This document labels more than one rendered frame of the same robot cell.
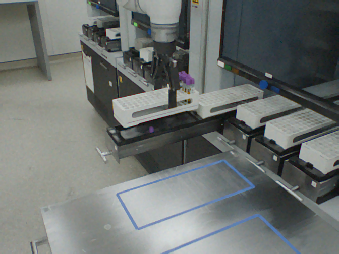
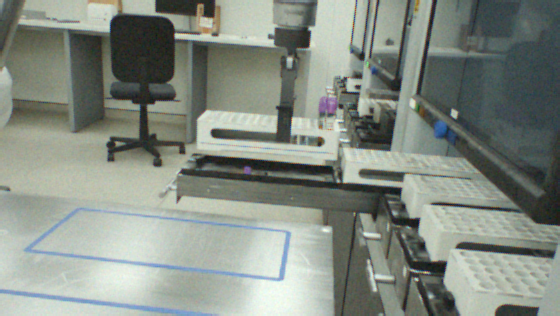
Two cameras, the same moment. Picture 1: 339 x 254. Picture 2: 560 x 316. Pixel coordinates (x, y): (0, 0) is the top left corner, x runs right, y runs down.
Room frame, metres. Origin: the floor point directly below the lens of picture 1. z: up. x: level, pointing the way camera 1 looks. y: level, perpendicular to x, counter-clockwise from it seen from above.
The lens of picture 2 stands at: (0.27, -0.49, 1.15)
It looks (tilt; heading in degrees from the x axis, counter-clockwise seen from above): 18 degrees down; 31
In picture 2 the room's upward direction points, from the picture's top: 5 degrees clockwise
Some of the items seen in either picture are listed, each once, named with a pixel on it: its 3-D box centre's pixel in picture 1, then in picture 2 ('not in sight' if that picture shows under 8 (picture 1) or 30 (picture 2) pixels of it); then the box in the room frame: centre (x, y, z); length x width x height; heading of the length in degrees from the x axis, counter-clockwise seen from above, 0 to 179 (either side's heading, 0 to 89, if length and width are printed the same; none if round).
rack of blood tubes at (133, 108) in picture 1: (157, 104); (269, 134); (1.10, 0.04, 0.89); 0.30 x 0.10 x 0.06; 119
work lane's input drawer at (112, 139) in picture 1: (188, 123); (325, 188); (1.16, -0.08, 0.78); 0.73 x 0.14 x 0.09; 119
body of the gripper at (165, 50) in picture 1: (164, 53); (291, 51); (1.11, 0.01, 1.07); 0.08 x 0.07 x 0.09; 29
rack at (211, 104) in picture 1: (227, 101); (410, 173); (1.25, -0.24, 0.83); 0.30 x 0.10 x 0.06; 119
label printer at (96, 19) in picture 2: not in sight; (101, 14); (3.04, 3.07, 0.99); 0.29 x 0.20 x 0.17; 37
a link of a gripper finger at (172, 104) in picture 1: (172, 98); (284, 125); (1.07, -0.01, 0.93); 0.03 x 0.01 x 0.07; 119
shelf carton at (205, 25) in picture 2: not in sight; (208, 19); (3.63, 2.38, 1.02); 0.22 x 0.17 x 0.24; 29
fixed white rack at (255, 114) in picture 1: (274, 110); (487, 205); (1.17, -0.41, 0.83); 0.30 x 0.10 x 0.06; 119
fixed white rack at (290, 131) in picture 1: (306, 126); (522, 244); (1.04, -0.48, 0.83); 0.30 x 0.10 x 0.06; 119
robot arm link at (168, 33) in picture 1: (164, 31); (294, 13); (1.11, 0.01, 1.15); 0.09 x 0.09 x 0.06
